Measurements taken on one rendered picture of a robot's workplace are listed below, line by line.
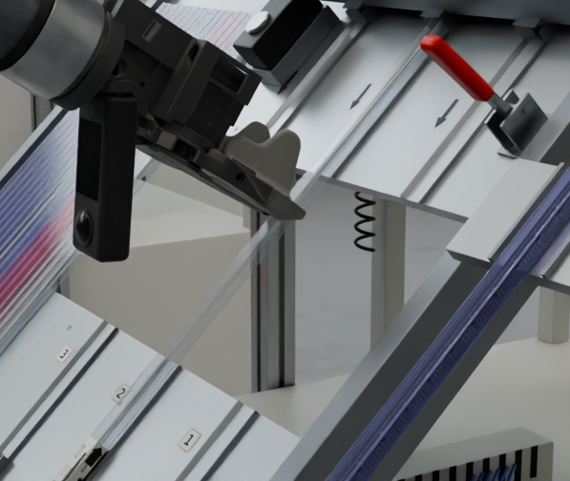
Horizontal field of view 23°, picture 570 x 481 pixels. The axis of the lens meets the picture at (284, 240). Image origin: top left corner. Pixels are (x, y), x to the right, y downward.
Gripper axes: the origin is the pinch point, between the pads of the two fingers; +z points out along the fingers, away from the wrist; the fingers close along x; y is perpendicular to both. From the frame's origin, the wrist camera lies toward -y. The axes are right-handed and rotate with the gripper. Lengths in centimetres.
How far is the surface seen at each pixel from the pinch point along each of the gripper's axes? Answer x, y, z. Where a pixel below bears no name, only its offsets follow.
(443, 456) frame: 12.4, -10.3, 37.2
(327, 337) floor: 231, 3, 181
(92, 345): 11.6, -15.4, -2.5
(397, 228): 45, 11, 44
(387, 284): 45, 5, 47
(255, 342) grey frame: 52, -9, 38
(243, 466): -14.5, -16.6, -2.7
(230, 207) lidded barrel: 382, 36, 221
